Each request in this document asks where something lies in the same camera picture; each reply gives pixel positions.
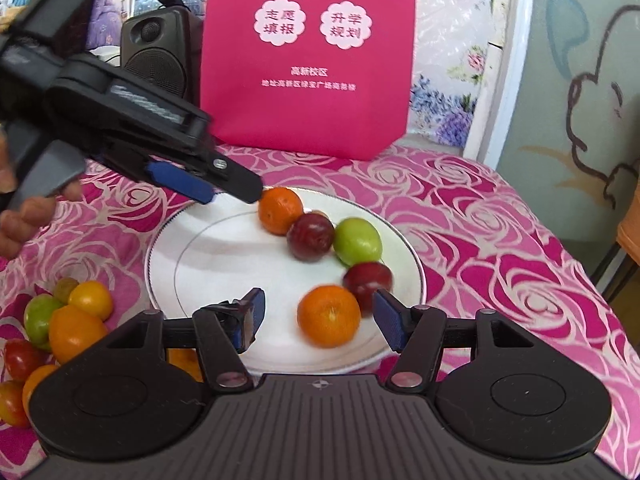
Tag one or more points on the orange chair cover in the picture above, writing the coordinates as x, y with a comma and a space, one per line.
628, 231

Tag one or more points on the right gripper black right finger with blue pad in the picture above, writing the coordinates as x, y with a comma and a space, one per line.
416, 334

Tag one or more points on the person's left hand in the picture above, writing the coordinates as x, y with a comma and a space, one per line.
19, 227

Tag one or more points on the small orange near plate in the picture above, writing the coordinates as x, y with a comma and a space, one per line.
34, 380

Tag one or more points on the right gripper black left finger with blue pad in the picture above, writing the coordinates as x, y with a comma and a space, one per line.
223, 332

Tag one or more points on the small yellow orange back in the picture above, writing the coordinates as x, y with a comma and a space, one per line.
94, 298

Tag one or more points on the magenta fabric tote bag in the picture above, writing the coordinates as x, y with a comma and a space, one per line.
326, 77

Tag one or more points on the small red tomato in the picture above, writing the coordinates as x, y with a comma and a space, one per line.
11, 406

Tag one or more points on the small yellow-green fruit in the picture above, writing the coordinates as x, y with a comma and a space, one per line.
319, 213

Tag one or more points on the pink rose tablecloth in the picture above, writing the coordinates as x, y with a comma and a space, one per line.
480, 244

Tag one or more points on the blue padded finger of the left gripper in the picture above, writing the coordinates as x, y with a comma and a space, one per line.
178, 180

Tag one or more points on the dark red plum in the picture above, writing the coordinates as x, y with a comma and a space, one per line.
363, 279
310, 237

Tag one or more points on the black speaker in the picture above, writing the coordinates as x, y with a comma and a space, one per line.
164, 47

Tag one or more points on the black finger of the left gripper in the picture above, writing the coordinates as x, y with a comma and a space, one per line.
229, 176

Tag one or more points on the white round plate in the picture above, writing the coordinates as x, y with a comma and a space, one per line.
205, 254

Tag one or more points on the small green apple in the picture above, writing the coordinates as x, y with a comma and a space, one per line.
37, 317

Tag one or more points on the small olive green fruit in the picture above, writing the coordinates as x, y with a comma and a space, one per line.
64, 288

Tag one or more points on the large green apple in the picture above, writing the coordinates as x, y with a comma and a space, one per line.
357, 241

